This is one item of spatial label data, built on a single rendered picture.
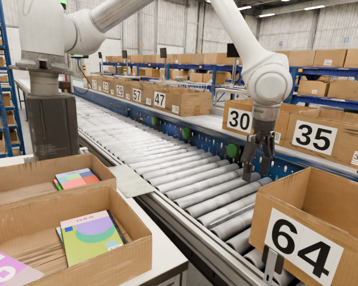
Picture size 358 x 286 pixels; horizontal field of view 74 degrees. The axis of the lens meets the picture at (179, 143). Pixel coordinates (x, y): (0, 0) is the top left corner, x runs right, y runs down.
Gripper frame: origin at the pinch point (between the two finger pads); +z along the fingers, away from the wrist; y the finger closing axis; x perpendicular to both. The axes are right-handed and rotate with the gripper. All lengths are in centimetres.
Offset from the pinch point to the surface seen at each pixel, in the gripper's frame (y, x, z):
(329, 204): -6.5, 23.5, 3.5
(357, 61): -481, -131, -65
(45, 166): 62, -51, 3
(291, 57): -481, -261, -72
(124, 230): 49, -7, 9
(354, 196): -6.5, 29.1, -2.3
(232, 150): -21.1, -29.2, 4.1
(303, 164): -22.9, 6.5, -0.5
